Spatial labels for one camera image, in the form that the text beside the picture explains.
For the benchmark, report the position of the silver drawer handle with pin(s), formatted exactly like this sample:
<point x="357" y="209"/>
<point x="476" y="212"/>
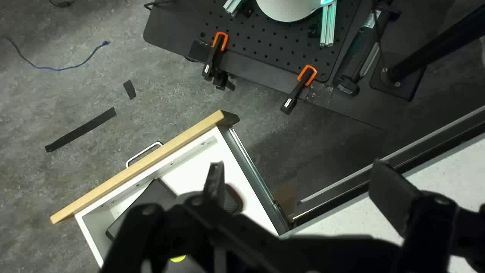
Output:
<point x="141" y="154"/>

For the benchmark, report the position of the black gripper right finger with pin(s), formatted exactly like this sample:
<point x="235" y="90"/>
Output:
<point x="434" y="227"/>

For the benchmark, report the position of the long black floor tape strip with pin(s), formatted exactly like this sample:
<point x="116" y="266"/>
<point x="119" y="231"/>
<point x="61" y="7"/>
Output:
<point x="81" y="131"/>

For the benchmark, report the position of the black tripod leg with foot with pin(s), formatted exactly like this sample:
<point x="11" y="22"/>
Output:
<point x="401" y="78"/>

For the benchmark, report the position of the aluminium extrusion profile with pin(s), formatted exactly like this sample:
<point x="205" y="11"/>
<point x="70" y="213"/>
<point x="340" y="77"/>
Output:
<point x="328" y="22"/>

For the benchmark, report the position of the left orange black clamp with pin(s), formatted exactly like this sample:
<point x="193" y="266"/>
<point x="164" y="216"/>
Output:
<point x="211" y="69"/>

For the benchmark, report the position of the wooden front drawer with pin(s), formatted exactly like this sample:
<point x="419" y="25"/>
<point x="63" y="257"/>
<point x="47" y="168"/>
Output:
<point x="182" y="166"/>

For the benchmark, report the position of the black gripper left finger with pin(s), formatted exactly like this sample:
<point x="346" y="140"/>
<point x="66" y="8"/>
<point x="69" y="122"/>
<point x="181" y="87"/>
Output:
<point x="138" y="244"/>

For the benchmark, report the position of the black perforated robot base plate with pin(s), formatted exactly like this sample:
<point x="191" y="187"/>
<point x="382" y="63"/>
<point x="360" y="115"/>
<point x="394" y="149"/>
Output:
<point x="260" y="49"/>

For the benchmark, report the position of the stainless steel dishwasher front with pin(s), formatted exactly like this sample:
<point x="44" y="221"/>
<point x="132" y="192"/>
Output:
<point x="310" y="172"/>

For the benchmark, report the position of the short black floor tape piece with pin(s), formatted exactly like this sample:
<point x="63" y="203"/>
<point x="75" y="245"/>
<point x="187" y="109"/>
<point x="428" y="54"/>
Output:
<point x="129" y="89"/>

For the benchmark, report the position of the orange black clamp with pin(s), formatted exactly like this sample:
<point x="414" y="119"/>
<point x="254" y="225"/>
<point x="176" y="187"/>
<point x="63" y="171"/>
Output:
<point x="305" y="80"/>
<point x="211" y="69"/>

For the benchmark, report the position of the right orange black clamp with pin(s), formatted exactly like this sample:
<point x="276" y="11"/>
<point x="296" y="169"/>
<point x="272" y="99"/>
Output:
<point x="305" y="80"/>

